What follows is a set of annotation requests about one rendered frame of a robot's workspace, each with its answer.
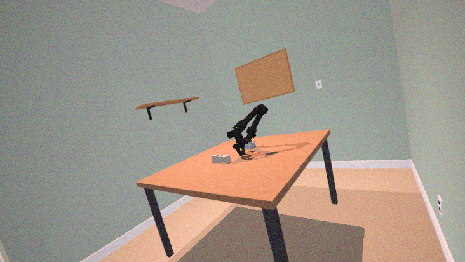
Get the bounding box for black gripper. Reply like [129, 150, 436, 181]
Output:
[233, 135, 245, 155]

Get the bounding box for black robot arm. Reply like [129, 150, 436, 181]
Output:
[227, 104, 268, 144]

